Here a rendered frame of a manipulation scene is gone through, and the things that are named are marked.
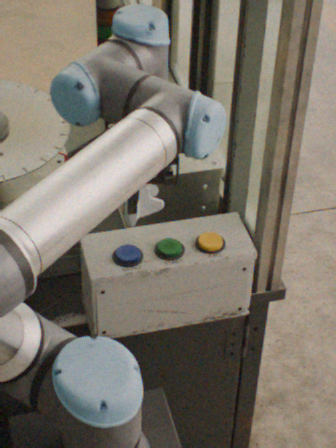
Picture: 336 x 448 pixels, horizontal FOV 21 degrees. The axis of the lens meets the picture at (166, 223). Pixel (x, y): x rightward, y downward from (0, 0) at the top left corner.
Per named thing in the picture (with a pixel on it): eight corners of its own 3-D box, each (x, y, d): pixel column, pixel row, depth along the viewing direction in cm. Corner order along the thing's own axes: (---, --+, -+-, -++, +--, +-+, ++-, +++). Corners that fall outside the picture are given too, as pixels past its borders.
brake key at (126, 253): (137, 251, 149) (137, 242, 147) (142, 267, 146) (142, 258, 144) (113, 254, 148) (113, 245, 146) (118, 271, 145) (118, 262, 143)
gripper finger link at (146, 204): (165, 233, 140) (166, 187, 134) (127, 238, 139) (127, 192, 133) (160, 220, 142) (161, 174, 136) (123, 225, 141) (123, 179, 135)
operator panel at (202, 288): (231, 272, 165) (237, 211, 155) (250, 315, 157) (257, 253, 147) (81, 297, 160) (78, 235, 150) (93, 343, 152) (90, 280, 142)
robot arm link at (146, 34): (95, 18, 116) (134, -6, 122) (98, 90, 124) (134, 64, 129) (144, 36, 113) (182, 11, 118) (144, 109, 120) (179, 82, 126)
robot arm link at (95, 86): (113, 95, 106) (166, 57, 113) (41, 65, 111) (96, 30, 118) (114, 149, 111) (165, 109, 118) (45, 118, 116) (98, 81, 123)
